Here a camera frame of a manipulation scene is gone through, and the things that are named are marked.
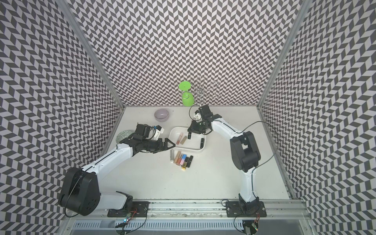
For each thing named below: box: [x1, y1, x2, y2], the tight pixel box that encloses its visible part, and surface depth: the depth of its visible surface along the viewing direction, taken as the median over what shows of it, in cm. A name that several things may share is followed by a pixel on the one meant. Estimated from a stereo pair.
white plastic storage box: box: [167, 126, 207, 152], surface depth 98 cm
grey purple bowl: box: [154, 109, 170, 123], surface depth 110 cm
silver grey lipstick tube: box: [170, 148, 175, 161], surface depth 93 cm
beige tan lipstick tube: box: [173, 150, 182, 165], surface depth 92 cm
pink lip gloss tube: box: [176, 132, 184, 145], surface depth 101 cm
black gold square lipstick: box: [181, 156, 190, 170], surface depth 89 cm
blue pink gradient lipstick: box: [179, 154, 188, 166], surface depth 90 cm
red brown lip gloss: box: [177, 153, 184, 166], surface depth 90 cm
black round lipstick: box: [187, 155, 194, 168], surface depth 90 cm
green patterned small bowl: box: [115, 129, 136, 144], surface depth 100 cm
